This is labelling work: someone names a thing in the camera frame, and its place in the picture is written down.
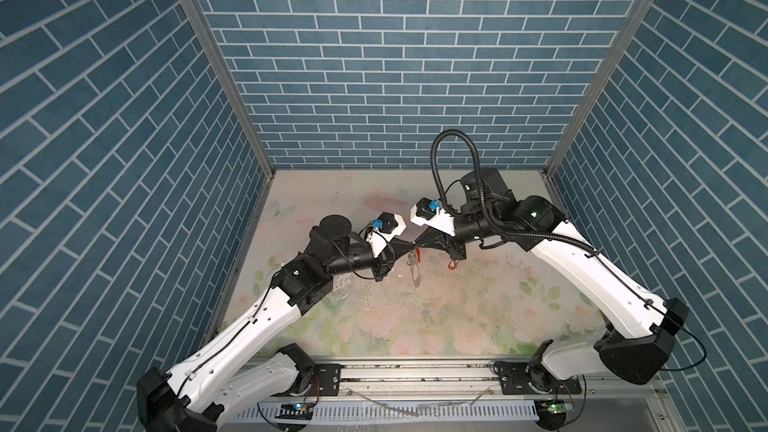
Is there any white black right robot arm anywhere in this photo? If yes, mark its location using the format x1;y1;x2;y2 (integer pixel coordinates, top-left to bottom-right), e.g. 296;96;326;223
410;167;689;391

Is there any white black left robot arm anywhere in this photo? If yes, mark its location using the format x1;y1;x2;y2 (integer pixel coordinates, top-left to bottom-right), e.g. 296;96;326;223
137;213;406;431

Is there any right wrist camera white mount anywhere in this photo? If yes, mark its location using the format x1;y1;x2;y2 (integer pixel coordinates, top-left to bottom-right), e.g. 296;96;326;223
410;197;456;236

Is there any black corrugated cable hose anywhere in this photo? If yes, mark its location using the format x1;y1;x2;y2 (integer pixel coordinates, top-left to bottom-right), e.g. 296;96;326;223
430;128;601;256

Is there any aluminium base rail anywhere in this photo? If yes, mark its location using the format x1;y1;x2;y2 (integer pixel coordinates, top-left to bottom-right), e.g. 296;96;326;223
317;357;665;400

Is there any white slotted cable duct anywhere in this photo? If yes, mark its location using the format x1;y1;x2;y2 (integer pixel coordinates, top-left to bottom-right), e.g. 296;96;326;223
230;400;539;426

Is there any aluminium corner post right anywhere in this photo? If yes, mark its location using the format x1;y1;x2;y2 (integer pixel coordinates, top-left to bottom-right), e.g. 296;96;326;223
542;0;655;182

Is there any aluminium corner post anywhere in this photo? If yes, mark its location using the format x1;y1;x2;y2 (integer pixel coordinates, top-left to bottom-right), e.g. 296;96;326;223
542;0;655;182
154;0;276;179

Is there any aluminium corner post left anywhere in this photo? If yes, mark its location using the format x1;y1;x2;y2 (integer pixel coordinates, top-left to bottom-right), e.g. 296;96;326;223
154;0;276;179

